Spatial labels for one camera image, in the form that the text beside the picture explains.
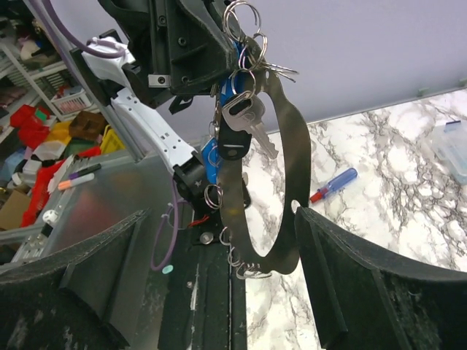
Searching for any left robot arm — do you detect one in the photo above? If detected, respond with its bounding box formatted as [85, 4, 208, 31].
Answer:
[72, 1, 236, 215]

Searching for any clear plastic organizer box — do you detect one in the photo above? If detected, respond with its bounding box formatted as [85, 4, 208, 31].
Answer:
[431, 120, 466, 185]

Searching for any black tag key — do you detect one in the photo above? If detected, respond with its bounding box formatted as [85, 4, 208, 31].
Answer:
[217, 90, 278, 160]

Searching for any blue red screwdriver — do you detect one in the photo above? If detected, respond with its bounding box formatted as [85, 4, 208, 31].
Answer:
[310, 168, 358, 203]

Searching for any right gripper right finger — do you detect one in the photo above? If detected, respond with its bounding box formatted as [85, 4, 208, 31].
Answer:
[295, 208, 466, 349]

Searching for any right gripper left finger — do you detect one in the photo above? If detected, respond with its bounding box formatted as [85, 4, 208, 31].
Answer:
[1, 210, 150, 349]

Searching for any orange marker pen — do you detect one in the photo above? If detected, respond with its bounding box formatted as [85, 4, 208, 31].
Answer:
[58, 173, 95, 191]

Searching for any blue tag key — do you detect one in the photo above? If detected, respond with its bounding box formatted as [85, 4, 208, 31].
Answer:
[216, 41, 252, 112]
[201, 137, 223, 184]

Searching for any purple marker pen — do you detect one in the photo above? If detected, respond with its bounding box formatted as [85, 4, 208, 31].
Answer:
[69, 163, 101, 180]

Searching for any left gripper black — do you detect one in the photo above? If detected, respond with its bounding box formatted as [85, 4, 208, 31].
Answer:
[99, 1, 236, 108]

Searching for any yellow plastic crate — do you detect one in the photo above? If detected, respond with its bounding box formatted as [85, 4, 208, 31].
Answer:
[100, 125, 125, 155]

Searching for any red plastic bin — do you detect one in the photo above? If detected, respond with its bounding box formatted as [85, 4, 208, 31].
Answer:
[9, 104, 50, 150]

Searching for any metal key ring plate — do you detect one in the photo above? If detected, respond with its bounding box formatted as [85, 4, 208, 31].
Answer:
[202, 0, 313, 281]

